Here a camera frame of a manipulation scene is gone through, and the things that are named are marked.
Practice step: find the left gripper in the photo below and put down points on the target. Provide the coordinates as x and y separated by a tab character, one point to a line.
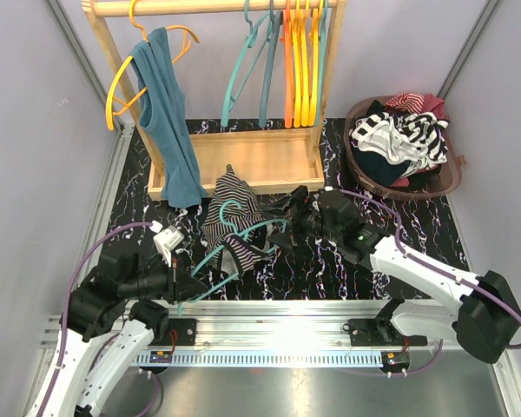
186	287

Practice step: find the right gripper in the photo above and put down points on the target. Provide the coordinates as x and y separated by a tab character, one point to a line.
289	241

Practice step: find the thin-striped black tank top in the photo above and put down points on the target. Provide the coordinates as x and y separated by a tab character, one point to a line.
233	208

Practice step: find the black white wide-striped tank top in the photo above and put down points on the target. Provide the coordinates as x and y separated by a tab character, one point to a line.
415	139

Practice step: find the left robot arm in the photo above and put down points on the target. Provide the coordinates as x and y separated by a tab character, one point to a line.
111	317

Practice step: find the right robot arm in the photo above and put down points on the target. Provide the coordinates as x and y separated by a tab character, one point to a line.
479	312

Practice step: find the yellow hanger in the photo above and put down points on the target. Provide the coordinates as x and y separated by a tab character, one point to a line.
115	106
313	27
299	42

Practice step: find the blue tank top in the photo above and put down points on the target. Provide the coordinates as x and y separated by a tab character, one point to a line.
163	119

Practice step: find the orange hanger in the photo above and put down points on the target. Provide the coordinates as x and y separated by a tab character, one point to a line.
287	43

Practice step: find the yellow hanger on left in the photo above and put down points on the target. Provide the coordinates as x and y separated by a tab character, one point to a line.
115	106

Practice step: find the grey-blue hanger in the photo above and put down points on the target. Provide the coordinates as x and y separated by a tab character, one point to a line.
273	33

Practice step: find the wooden clothes rack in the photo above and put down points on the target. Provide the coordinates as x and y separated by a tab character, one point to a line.
271	161

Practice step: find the navy garment in basket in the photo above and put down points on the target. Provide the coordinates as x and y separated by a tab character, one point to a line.
378	169

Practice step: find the black marble mat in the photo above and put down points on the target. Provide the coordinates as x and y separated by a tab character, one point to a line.
316	271

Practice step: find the brown laundry basket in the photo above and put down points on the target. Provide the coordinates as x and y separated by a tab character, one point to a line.
444	182

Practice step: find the red striped garment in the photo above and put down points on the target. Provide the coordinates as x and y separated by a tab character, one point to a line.
418	103

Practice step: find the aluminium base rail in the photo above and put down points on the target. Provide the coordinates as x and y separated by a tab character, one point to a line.
274	334

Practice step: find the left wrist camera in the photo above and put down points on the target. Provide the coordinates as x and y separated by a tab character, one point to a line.
166	240

